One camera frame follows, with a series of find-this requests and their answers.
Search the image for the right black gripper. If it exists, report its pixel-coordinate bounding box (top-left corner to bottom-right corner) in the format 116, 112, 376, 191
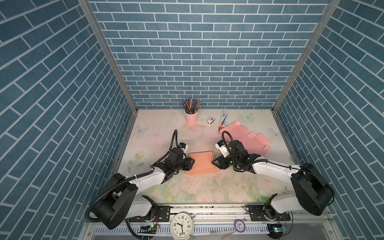
210, 153, 241, 169

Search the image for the orange paper box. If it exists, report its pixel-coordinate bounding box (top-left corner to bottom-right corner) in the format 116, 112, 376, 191
186, 151, 221, 176

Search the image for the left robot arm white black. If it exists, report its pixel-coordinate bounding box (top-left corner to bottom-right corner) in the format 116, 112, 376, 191
85, 143, 195, 230

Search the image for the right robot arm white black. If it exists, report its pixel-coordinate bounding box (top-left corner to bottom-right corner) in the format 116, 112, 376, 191
212, 140, 335, 220

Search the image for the pink flat paper box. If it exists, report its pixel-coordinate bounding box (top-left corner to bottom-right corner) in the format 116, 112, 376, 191
220, 122, 271, 156

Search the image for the pink pencil cup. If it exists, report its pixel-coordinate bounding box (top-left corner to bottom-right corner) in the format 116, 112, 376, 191
185, 111, 199, 125

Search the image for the toothpaste tube packet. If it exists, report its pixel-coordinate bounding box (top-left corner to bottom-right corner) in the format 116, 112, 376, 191
219, 111, 229, 131

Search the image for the coloured pencils bunch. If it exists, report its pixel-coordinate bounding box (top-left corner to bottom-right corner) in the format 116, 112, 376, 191
182, 98, 201, 115

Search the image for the purple tape roll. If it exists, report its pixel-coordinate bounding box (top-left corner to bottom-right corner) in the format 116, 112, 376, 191
234, 219, 246, 233

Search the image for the white alarm clock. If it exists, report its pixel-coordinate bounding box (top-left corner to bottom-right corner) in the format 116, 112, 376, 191
170, 212, 195, 240

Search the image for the left circuit board green led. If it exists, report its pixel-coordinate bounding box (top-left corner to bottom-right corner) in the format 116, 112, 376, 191
138, 225, 158, 235

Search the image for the circuit board green led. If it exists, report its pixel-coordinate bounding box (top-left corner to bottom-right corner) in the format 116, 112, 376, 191
267, 224, 284, 240
138, 225, 158, 235

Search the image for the right circuit board green led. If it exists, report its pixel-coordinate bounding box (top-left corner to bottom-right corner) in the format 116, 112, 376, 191
267, 224, 284, 240

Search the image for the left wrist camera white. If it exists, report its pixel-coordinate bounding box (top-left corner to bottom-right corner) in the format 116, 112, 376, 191
178, 143, 189, 155

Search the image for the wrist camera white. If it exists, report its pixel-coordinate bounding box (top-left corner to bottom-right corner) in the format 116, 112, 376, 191
215, 140, 230, 158
178, 143, 189, 155

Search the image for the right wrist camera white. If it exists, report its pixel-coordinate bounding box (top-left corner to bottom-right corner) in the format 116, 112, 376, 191
215, 140, 230, 158

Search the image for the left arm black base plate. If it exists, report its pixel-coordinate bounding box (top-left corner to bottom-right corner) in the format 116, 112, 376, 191
128, 206, 171, 223

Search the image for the aluminium front rail frame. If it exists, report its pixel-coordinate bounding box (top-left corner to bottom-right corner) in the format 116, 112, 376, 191
81, 203, 342, 240

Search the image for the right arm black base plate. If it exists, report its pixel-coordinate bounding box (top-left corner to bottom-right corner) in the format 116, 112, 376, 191
245, 205, 291, 222

